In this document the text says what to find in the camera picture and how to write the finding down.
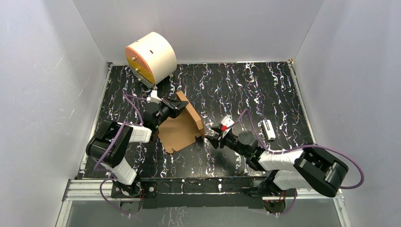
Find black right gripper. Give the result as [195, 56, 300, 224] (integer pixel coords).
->
[205, 125, 249, 158]

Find brown cardboard box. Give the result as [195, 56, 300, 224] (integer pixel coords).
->
[158, 102, 205, 154]

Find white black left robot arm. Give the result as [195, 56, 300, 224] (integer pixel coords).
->
[86, 97, 189, 197]

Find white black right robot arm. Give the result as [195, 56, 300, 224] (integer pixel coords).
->
[205, 126, 349, 198]

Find small white plastic part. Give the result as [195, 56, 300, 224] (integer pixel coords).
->
[262, 120, 276, 141]

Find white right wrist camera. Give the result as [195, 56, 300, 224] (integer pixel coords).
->
[219, 115, 235, 131]

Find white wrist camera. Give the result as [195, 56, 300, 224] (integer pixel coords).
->
[146, 90, 162, 104]
[219, 115, 235, 131]

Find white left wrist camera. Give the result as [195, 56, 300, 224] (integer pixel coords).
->
[146, 90, 162, 104]

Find left aluminium table edge rail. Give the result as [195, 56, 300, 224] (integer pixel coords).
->
[78, 62, 113, 174]

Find aluminium table edge rail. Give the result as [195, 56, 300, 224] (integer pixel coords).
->
[78, 62, 113, 174]
[287, 59, 316, 143]

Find aluminium front frame rail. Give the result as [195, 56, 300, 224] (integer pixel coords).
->
[56, 177, 351, 227]

